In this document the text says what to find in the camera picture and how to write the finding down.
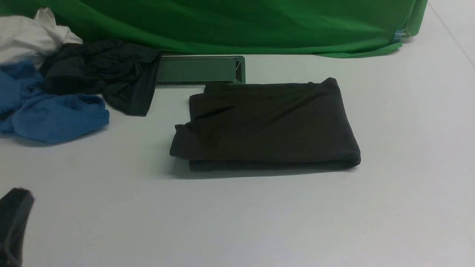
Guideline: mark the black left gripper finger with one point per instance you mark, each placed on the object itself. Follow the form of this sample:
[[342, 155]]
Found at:
[[15, 208]]

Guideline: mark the gray long sleeve shirt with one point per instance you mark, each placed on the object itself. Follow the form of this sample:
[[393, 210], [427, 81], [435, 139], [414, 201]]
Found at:
[[267, 126]]

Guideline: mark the blue crumpled shirt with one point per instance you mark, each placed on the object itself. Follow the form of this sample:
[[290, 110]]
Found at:
[[27, 111]]

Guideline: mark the white crumpled shirt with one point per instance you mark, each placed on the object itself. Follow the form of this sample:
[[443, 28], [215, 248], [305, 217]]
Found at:
[[25, 39]]

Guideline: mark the dark teal crumpled shirt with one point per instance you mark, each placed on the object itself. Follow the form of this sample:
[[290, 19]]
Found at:
[[124, 73]]

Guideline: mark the green backdrop cloth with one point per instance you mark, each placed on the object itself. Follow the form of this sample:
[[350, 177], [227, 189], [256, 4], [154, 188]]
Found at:
[[341, 29]]

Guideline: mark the blue binder clip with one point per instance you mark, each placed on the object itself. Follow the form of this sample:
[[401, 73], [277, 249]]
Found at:
[[401, 35]]

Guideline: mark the metal table cable hatch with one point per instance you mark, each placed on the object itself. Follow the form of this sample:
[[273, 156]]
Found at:
[[182, 70]]

